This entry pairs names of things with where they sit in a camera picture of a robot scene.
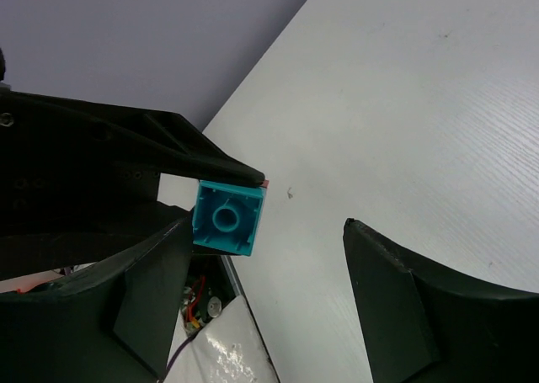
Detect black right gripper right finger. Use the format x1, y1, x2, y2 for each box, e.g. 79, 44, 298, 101
343, 218, 538, 382

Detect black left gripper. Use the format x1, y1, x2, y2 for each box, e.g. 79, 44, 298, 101
0, 45, 266, 281

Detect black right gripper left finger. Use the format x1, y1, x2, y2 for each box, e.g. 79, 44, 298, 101
1, 217, 193, 382

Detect small teal lego brick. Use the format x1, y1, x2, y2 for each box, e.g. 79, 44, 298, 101
192, 181, 266, 257

